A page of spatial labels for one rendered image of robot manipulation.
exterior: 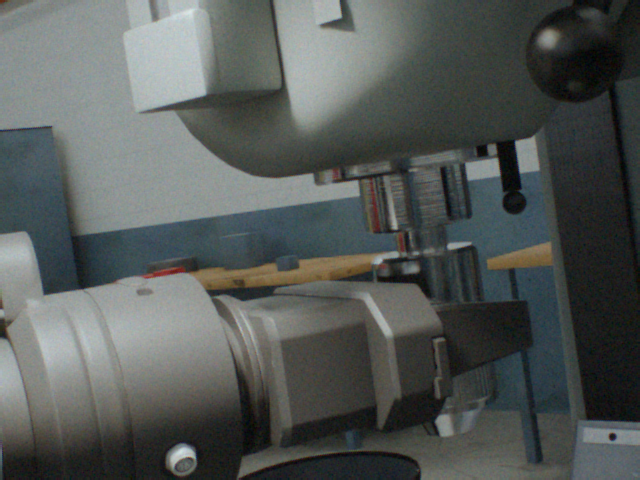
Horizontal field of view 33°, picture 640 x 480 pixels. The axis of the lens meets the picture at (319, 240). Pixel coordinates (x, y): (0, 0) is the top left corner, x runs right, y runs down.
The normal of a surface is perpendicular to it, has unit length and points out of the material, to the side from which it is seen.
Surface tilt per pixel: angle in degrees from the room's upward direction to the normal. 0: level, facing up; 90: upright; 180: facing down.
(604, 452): 64
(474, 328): 90
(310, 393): 90
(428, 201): 90
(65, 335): 45
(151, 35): 90
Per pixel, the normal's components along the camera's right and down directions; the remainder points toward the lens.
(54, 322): 0.13, -0.83
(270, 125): -0.57, 0.49
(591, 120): -0.67, 0.15
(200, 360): 0.35, -0.37
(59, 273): 0.72, -0.07
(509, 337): 0.43, -0.02
